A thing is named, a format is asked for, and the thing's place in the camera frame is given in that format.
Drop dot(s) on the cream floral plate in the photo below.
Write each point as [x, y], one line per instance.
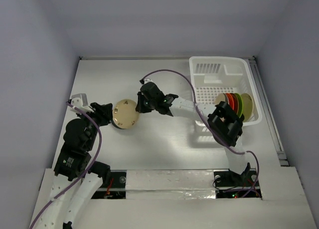
[248, 106]

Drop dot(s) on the aluminium rail right side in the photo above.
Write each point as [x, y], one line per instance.
[268, 115]

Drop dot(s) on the foil taped strip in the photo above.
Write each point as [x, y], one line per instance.
[170, 185]

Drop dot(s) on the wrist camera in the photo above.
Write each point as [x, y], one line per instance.
[145, 80]
[79, 101]

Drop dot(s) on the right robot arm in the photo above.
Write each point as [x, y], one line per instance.
[220, 120]

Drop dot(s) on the tan brown plate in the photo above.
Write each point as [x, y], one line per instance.
[221, 99]

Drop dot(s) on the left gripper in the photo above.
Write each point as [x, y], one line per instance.
[103, 111]

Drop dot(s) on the orange plate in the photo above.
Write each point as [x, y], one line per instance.
[231, 101]

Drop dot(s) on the yellow patterned dark plate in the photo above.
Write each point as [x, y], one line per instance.
[236, 102]

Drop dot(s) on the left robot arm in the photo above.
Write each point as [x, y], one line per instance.
[77, 173]

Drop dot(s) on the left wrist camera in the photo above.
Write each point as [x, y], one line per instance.
[79, 101]

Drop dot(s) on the lime green plate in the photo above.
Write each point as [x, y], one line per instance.
[240, 106]

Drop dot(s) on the beige plate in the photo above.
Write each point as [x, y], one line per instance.
[125, 110]

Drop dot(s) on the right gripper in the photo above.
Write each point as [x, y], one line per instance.
[142, 103]

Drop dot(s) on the white plastic dish rack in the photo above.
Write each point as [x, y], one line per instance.
[212, 75]

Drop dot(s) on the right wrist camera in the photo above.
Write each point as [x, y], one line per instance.
[145, 80]

